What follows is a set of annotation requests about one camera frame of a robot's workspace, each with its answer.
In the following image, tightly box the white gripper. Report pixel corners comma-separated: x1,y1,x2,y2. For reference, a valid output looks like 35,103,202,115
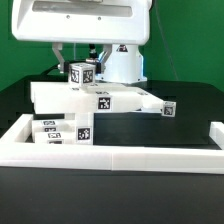
11,0,152,74

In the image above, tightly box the white long chair part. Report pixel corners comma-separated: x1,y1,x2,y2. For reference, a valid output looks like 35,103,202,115
30,82,124,101

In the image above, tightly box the white chair back part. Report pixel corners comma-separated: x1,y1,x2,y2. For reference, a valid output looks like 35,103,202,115
34,87,163,114

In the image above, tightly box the white chair seat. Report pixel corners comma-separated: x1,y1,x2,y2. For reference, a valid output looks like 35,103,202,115
64,112,94,145

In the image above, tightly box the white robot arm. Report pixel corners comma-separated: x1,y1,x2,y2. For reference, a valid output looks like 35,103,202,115
11,0,153,83

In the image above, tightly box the white U-shaped fence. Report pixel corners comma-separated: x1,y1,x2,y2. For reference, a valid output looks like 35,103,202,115
0,114,224,174

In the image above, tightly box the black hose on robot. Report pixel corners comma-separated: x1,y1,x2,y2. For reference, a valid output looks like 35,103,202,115
87,43,98,63

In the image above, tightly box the black cable on table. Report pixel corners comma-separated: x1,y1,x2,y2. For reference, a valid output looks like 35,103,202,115
40,64,61,77

